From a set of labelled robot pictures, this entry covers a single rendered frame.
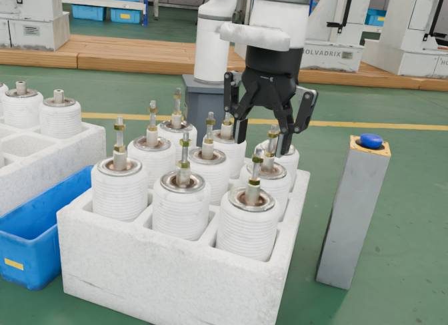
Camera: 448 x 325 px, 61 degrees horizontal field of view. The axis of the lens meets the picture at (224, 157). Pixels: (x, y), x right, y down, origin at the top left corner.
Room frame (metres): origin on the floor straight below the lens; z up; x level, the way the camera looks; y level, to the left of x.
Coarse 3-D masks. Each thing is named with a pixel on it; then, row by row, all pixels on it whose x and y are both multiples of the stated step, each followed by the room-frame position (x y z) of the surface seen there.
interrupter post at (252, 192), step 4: (248, 184) 0.52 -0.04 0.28; (260, 184) 0.52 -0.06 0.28; (248, 188) 0.51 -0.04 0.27; (252, 188) 0.51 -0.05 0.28; (256, 188) 0.51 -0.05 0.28; (248, 192) 0.51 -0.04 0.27; (252, 192) 0.51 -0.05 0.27; (256, 192) 0.51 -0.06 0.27; (248, 196) 0.51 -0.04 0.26; (252, 196) 0.51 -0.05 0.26; (256, 196) 0.51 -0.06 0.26; (248, 200) 0.51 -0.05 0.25; (252, 200) 0.51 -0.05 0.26; (256, 200) 0.51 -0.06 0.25
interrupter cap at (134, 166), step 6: (102, 162) 0.59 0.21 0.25; (108, 162) 0.59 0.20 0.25; (132, 162) 0.60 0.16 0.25; (138, 162) 0.60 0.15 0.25; (102, 168) 0.56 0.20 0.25; (108, 168) 0.57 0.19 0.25; (114, 168) 0.57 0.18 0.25; (126, 168) 0.58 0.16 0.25; (132, 168) 0.57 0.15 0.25; (138, 168) 0.58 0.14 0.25; (108, 174) 0.55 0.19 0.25; (114, 174) 0.55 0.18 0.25; (120, 174) 0.55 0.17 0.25; (126, 174) 0.55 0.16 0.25; (132, 174) 0.56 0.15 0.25
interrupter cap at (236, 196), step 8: (232, 192) 0.53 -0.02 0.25; (240, 192) 0.54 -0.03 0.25; (264, 192) 0.54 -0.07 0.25; (232, 200) 0.50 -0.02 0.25; (240, 200) 0.51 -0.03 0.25; (264, 200) 0.52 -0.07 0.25; (272, 200) 0.52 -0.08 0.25; (240, 208) 0.49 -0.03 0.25; (248, 208) 0.49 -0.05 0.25; (256, 208) 0.49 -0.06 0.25; (264, 208) 0.49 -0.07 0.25
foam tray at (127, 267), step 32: (64, 224) 0.52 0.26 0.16; (96, 224) 0.51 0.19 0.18; (128, 224) 0.52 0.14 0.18; (288, 224) 0.57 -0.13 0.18; (64, 256) 0.53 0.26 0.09; (96, 256) 0.51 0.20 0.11; (128, 256) 0.49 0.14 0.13; (160, 256) 0.48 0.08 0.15; (192, 256) 0.46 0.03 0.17; (224, 256) 0.46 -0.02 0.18; (288, 256) 0.48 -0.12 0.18; (64, 288) 0.53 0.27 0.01; (96, 288) 0.51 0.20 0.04; (128, 288) 0.49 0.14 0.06; (160, 288) 0.48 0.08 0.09; (192, 288) 0.46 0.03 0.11; (224, 288) 0.45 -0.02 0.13; (256, 288) 0.44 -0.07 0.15; (160, 320) 0.48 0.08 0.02; (192, 320) 0.46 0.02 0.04; (224, 320) 0.45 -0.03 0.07; (256, 320) 0.43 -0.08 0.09
